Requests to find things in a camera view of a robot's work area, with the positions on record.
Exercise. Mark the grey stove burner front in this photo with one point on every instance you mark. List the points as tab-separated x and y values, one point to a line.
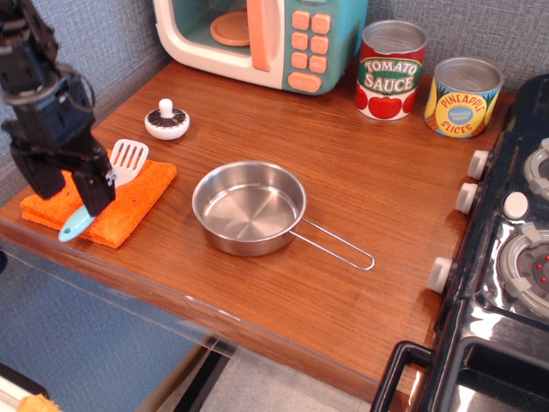
523	268

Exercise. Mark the white spatula teal handle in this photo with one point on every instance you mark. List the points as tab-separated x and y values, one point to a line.
127	160

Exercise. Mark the white stove knob upper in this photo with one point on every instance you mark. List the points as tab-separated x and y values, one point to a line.
477	164

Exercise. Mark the black oven door handle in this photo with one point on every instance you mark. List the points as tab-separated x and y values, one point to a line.
404	353

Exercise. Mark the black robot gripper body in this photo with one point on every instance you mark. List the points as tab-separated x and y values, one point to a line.
54	119

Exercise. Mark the grey stove burner rear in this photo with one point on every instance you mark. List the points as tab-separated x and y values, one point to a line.
537	181

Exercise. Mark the white toy mushroom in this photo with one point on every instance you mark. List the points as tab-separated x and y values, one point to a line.
167	122

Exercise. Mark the toy microwave teal and cream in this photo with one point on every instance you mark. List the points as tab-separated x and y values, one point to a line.
298	46

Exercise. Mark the orange fuzzy object corner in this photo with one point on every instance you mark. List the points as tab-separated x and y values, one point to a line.
37	403

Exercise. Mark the white stove knob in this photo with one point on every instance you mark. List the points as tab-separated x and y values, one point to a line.
439	274
477	164
465	198

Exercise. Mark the white stove knob lower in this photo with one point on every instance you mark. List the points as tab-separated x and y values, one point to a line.
439	274

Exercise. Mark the clear acrylic table guard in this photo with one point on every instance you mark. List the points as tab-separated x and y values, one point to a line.
106	343

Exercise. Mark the folded orange cloth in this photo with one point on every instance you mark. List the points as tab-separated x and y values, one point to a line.
119	220

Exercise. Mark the white stove knob middle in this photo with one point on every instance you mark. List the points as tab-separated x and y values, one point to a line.
465	198

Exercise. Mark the black toy stove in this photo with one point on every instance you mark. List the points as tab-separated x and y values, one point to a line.
491	352

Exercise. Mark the white round stove button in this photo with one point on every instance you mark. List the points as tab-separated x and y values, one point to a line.
515	205

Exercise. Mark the tomato sauce can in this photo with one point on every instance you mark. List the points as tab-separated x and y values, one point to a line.
390	64

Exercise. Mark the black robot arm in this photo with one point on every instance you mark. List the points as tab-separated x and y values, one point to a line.
28	45

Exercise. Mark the grey stove burner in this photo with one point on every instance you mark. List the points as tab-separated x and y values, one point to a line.
523	268
537	181

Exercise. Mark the small steel saucepan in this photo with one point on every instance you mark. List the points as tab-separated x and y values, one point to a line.
254	208

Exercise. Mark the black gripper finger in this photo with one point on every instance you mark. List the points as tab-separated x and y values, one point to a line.
95	187
46	179

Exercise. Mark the pineapple slices can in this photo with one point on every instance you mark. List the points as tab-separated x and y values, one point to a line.
463	95

